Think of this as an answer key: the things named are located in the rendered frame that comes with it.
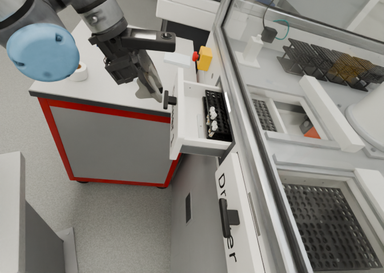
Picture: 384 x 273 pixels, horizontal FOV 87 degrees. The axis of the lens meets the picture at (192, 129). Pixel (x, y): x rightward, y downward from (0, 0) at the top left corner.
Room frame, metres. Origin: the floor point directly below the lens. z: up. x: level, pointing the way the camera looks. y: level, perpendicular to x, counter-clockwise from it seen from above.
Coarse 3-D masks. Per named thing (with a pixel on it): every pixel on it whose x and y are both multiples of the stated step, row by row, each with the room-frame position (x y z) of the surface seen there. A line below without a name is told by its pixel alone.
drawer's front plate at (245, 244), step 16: (224, 160) 0.32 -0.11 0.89; (240, 176) 0.26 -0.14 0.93; (240, 192) 0.22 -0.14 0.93; (240, 208) 0.20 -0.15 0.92; (240, 224) 0.17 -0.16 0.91; (224, 240) 0.16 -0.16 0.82; (240, 240) 0.15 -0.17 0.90; (256, 240) 0.15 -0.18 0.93; (240, 256) 0.12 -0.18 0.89; (256, 256) 0.12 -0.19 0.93; (240, 272) 0.10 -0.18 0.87; (256, 272) 0.10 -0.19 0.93
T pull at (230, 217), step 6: (222, 198) 0.21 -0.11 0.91; (222, 204) 0.19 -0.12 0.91; (222, 210) 0.18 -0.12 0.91; (228, 210) 0.19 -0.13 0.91; (234, 210) 0.19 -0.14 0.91; (222, 216) 0.17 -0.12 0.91; (228, 216) 0.18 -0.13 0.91; (234, 216) 0.18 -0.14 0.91; (222, 222) 0.16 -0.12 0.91; (228, 222) 0.16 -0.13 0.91; (234, 222) 0.17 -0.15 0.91; (222, 228) 0.15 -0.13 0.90; (228, 228) 0.15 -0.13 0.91; (228, 234) 0.14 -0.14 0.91
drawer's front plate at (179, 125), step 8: (176, 80) 0.54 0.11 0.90; (176, 88) 0.50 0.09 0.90; (176, 96) 0.46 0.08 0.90; (176, 104) 0.43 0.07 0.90; (184, 104) 0.41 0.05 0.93; (176, 112) 0.40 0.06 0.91; (184, 112) 0.38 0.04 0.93; (176, 120) 0.37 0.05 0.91; (184, 120) 0.36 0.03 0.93; (176, 128) 0.34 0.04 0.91; (184, 128) 0.33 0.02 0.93; (176, 136) 0.31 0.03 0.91; (184, 136) 0.31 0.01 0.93; (176, 144) 0.30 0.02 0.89; (176, 152) 0.30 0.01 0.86
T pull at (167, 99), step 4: (164, 92) 0.46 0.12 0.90; (168, 92) 0.45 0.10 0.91; (164, 96) 0.43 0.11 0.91; (168, 96) 0.44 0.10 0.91; (172, 96) 0.45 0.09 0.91; (164, 100) 0.42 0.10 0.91; (168, 100) 0.42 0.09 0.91; (172, 100) 0.43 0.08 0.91; (176, 100) 0.44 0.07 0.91; (164, 104) 0.40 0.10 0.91; (168, 104) 0.42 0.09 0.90; (172, 104) 0.42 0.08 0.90; (164, 108) 0.39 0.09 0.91
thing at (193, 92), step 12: (192, 84) 0.56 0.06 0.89; (204, 84) 0.59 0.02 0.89; (192, 96) 0.57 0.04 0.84; (204, 96) 0.58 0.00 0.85; (192, 108) 0.52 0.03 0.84; (192, 120) 0.46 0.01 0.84; (204, 120) 0.48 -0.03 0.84; (192, 132) 0.41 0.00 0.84; (204, 132) 0.43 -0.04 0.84; (192, 144) 0.34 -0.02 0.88; (204, 144) 0.35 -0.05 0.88; (216, 144) 0.36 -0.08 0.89; (228, 144) 0.37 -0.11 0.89
